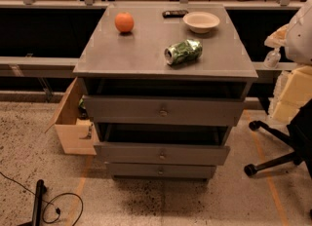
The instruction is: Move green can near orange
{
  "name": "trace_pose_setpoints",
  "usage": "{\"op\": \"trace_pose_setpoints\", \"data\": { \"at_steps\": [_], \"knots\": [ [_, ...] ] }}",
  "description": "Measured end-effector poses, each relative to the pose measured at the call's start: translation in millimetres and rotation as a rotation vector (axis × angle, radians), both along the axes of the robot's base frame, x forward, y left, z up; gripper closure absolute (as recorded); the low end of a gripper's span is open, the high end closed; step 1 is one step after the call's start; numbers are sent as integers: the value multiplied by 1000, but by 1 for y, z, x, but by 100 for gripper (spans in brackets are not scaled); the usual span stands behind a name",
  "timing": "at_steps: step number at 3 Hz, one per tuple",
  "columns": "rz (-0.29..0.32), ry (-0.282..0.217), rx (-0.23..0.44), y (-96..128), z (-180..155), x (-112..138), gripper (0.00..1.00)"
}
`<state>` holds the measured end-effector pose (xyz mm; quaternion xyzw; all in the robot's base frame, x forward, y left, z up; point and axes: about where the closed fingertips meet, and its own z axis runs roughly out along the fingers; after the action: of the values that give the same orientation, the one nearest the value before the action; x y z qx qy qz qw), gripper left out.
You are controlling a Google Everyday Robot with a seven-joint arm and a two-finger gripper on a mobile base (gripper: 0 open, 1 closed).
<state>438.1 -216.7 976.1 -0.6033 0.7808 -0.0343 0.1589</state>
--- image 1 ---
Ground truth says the black stand leg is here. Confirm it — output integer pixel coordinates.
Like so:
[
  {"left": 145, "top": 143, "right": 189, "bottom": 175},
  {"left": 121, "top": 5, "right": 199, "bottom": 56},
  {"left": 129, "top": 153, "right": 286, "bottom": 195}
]
[{"left": 19, "top": 179, "right": 47, "bottom": 226}]

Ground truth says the black floor cable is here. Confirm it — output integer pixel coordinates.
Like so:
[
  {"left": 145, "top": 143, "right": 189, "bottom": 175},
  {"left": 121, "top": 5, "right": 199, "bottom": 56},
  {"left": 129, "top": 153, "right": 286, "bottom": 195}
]
[{"left": 0, "top": 170, "right": 85, "bottom": 226}]

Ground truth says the crushed green soda can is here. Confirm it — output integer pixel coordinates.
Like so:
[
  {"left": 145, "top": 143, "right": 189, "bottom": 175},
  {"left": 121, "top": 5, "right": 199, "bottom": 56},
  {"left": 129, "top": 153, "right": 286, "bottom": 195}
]
[{"left": 164, "top": 39, "right": 203, "bottom": 65}]

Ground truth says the black office chair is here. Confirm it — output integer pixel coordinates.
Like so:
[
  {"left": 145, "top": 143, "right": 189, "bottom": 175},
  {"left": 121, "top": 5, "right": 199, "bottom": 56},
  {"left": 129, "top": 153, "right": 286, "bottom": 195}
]
[{"left": 243, "top": 98, "right": 312, "bottom": 179}]

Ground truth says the bottom grey drawer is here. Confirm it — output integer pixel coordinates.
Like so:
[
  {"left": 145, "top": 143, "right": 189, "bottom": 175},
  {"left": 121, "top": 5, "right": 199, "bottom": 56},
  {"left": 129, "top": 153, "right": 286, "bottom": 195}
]
[{"left": 106, "top": 163, "right": 216, "bottom": 179}]

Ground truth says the white bowl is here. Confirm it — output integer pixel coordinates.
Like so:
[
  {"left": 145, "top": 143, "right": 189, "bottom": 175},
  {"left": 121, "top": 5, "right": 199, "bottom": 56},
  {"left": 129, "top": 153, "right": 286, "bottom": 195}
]
[{"left": 183, "top": 12, "right": 220, "bottom": 34}]

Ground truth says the middle grey drawer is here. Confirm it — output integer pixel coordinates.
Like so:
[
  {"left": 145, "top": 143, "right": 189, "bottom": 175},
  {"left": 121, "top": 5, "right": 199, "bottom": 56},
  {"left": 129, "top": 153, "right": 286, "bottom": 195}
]
[{"left": 95, "top": 141, "right": 230, "bottom": 166}]

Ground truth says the grey drawer cabinet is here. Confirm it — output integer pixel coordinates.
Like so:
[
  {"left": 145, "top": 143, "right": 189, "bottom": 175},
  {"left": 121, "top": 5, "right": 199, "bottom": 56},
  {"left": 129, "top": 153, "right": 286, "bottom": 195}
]
[{"left": 72, "top": 3, "right": 259, "bottom": 182}]

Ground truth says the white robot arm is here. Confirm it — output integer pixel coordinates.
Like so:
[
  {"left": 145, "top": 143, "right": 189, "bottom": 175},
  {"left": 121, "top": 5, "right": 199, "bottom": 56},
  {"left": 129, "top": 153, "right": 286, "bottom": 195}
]
[{"left": 285, "top": 0, "right": 312, "bottom": 65}]

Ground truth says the cardboard box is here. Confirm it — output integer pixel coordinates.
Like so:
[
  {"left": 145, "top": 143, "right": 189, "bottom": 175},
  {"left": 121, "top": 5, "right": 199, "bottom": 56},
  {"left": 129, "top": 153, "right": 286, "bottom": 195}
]
[{"left": 45, "top": 79, "right": 98, "bottom": 155}]

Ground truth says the orange fruit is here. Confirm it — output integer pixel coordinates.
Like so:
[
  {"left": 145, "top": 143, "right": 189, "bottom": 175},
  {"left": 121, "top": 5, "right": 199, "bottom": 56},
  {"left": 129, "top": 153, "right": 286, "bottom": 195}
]
[{"left": 114, "top": 13, "right": 135, "bottom": 33}]

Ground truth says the clear plastic bottle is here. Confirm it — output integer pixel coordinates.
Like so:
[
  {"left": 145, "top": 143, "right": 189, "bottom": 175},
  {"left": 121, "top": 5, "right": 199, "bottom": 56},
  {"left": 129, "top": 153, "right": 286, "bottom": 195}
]
[{"left": 263, "top": 48, "right": 281, "bottom": 68}]

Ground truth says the black remote control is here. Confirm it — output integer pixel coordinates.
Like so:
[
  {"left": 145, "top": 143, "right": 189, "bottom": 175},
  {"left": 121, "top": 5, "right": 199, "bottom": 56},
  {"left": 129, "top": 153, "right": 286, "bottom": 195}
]
[{"left": 162, "top": 10, "right": 188, "bottom": 19}]

